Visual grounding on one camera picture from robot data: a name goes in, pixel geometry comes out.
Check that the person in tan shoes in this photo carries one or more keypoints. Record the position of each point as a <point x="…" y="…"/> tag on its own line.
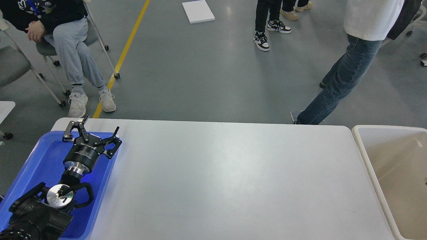
<point x="290" y="7"/>

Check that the seated person grey pants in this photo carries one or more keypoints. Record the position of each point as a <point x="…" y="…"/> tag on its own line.
<point x="63" y="24"/>

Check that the beige plastic bin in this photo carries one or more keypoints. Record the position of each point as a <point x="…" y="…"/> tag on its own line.
<point x="396" y="160"/>

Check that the black castor under side table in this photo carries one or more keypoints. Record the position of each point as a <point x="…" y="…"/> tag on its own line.
<point x="7" y="135"/>

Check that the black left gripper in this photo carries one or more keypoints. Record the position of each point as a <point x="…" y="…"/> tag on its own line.
<point x="87" y="148"/>

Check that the grey chair with castors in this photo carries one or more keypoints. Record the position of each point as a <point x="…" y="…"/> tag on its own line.
<point x="47" y="50"/>

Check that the blue plastic tray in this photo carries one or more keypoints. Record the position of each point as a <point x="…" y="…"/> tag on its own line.
<point x="45" y="164"/>

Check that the grey chair at left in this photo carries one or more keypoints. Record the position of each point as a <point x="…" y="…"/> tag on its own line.
<point x="14" y="64"/>

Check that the person white shirt jeans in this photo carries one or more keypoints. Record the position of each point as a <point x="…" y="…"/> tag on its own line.
<point x="367" y="24"/>

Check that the chair base at right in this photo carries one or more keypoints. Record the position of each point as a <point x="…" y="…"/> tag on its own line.
<point x="405" y="52"/>

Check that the person black pants white sneakers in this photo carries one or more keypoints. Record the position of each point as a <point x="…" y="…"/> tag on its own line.
<point x="268" y="17"/>

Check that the white side table corner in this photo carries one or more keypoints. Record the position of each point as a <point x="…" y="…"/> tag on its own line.
<point x="5" y="108"/>

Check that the white flat box on floor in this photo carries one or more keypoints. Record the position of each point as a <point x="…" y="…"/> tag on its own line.
<point x="198" y="11"/>

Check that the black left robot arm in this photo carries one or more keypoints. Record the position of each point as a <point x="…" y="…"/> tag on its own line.
<point x="58" y="192"/>

